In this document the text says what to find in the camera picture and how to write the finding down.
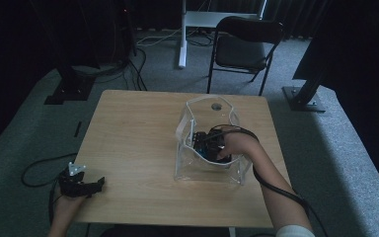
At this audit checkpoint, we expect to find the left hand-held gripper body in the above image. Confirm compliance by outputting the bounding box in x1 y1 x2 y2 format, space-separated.
57 161 95 199

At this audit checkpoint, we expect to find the bundle of black floor cables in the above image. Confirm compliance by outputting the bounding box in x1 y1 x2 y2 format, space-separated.
92 45 149 92

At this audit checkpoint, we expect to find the black folding chair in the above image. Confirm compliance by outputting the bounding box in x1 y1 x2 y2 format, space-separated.
206 15 285 97

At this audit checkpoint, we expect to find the person's right hand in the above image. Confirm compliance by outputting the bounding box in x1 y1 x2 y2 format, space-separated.
216 132 262 163

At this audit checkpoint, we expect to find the white floor cable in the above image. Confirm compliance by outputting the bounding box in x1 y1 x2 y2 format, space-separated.
135 28 183 47

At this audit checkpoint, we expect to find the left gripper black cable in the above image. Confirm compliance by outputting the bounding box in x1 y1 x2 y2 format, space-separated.
21 152 79 228

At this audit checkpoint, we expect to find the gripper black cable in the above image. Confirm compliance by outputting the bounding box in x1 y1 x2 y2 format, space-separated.
21 152 79 228
199 123 330 237

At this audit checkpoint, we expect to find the black stand with base plate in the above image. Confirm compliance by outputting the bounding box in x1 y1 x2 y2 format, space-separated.
29 0 97 106
281 0 335 114

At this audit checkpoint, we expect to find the person's left hand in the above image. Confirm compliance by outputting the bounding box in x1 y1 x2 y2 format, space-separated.
50 192 90 231

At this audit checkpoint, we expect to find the small black strip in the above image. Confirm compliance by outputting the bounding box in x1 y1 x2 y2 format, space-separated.
73 120 83 138

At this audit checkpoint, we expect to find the white desk frame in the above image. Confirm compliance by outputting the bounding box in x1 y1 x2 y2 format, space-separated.
177 0 268 70

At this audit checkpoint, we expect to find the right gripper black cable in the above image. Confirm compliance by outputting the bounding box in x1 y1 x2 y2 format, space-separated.
199 123 330 237

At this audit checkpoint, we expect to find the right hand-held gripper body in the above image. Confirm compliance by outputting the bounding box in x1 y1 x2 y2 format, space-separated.
195 127 233 165

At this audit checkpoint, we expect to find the clear plastic bag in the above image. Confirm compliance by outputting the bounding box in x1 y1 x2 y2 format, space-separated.
173 94 254 187

